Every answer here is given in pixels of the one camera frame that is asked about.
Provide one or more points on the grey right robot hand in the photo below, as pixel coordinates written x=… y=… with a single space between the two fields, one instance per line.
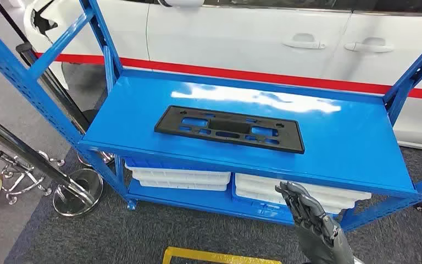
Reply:
x=316 y=233

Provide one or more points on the red barrier belt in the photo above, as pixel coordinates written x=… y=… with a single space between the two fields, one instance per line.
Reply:
x=233 y=74

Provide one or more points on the blue metal shelf rack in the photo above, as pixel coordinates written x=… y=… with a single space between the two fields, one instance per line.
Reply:
x=142 y=120

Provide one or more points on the white plastic tray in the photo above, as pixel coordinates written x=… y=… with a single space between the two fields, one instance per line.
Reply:
x=254 y=198
x=182 y=176
x=182 y=186
x=258 y=182

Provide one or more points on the white car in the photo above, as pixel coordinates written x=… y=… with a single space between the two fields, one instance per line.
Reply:
x=233 y=36

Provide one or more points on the black barrier belt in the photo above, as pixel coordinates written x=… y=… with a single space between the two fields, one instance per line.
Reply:
x=9 y=21

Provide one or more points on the black plastic plate frame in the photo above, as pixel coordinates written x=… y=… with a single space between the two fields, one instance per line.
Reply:
x=167 y=127

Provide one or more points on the black stanchion post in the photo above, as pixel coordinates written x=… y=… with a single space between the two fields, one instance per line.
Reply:
x=62 y=96

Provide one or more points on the chrome stanchion post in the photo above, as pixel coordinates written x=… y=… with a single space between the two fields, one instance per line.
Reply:
x=78 y=204

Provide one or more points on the chrome chair base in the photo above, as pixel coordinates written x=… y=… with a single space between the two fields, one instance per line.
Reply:
x=24 y=177

